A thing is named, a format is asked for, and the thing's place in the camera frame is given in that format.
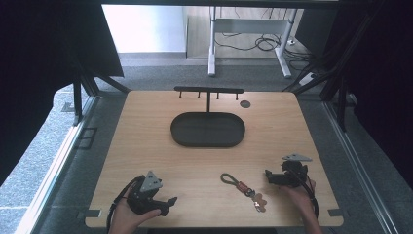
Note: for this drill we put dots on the black curtain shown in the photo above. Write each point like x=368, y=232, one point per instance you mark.
x=35, y=74
x=383, y=65

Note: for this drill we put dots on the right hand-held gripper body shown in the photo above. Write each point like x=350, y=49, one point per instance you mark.
x=293, y=170

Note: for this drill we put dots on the aluminium floor rail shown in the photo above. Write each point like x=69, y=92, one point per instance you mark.
x=55, y=165
x=357, y=165

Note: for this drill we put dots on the white power strip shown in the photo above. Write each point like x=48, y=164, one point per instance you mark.
x=307, y=78

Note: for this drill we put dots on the round dark table grommet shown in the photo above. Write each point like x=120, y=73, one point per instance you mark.
x=245, y=104

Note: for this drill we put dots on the black metal stand legs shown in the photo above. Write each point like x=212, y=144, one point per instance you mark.
x=82, y=94
x=337, y=87

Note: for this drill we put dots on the white metal desk frame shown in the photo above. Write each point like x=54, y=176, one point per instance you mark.
x=250, y=26

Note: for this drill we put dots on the person's left hand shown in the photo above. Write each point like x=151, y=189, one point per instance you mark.
x=125, y=216

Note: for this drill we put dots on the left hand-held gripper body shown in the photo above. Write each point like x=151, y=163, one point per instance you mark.
x=142, y=198

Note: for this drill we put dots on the black key rack with tray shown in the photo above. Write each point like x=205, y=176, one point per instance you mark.
x=207, y=128

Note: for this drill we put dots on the person's right hand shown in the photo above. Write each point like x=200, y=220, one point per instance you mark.
x=300, y=200

